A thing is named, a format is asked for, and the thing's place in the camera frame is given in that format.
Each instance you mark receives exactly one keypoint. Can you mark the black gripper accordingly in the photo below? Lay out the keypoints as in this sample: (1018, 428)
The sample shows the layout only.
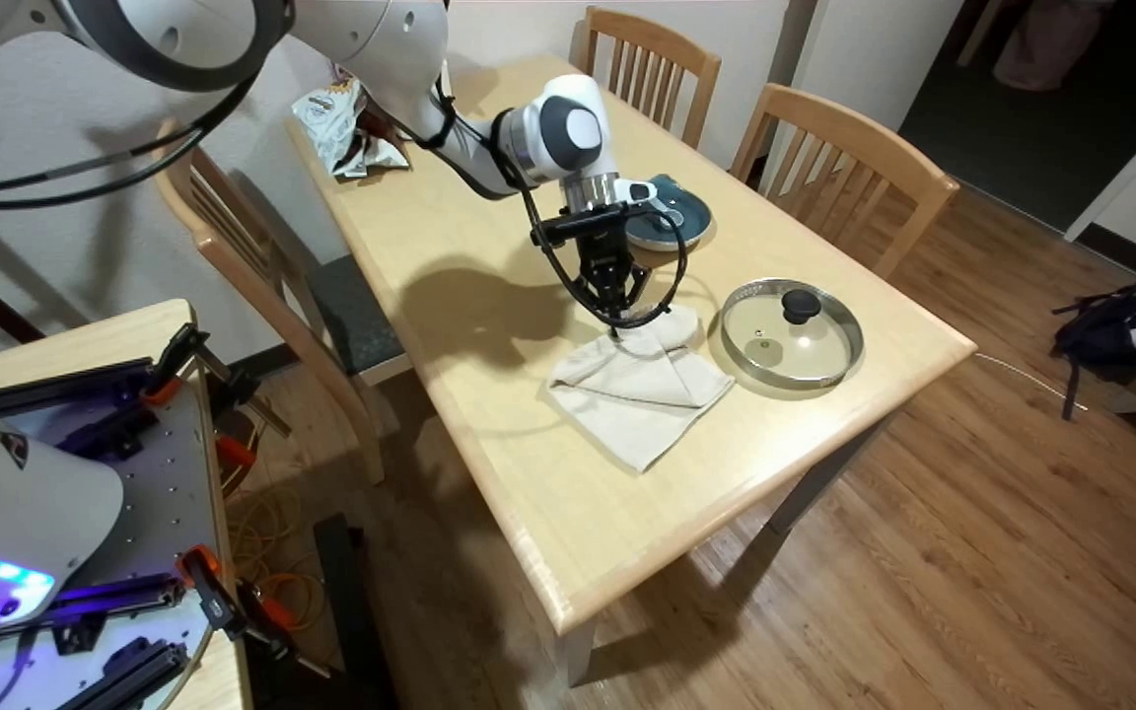
(609, 255)

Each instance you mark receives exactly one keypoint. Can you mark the white ribbed towel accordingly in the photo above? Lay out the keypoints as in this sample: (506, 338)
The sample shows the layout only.
(634, 408)

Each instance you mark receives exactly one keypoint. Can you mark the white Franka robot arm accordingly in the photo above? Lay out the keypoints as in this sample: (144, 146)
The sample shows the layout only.
(385, 41)

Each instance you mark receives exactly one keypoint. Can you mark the blue ceramic bowl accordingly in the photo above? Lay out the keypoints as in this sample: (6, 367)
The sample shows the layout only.
(678, 220)

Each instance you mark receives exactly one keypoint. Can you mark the glass pot lid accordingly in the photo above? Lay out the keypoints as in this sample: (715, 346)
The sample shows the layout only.
(780, 350)

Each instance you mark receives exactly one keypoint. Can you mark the wooden slat-back dining chair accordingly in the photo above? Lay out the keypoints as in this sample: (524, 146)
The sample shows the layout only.
(660, 51)
(858, 151)

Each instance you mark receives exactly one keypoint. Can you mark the wooden chair with grey seat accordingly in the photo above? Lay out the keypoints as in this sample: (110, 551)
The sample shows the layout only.
(356, 316)

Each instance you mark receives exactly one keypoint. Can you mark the black stand leg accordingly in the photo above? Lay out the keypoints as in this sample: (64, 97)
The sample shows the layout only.
(351, 618)

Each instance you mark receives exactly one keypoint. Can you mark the orange and black clamp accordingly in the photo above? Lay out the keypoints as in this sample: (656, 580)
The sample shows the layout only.
(219, 587)

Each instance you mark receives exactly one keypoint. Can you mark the black bag with white label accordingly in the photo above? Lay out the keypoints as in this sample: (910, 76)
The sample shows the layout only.
(1123, 329)

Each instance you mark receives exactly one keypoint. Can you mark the black bar clamp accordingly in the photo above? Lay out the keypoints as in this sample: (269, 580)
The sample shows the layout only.
(70, 381)

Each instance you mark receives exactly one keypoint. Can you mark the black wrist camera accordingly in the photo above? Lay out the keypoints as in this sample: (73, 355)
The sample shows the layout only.
(568, 228)

